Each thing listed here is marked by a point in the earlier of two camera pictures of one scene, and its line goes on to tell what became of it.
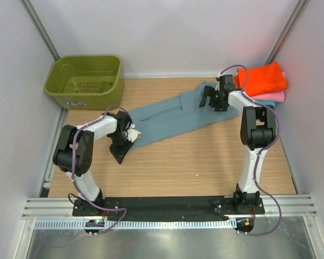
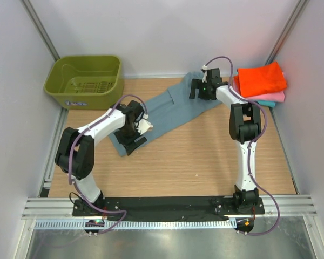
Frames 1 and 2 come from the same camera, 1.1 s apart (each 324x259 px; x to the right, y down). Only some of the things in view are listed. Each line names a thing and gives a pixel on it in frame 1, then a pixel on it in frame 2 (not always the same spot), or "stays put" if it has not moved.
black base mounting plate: [168, 209] stays put
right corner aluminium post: [297, 13] stays put
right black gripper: [209, 91] → [197, 83]
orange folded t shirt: [261, 80] stays put
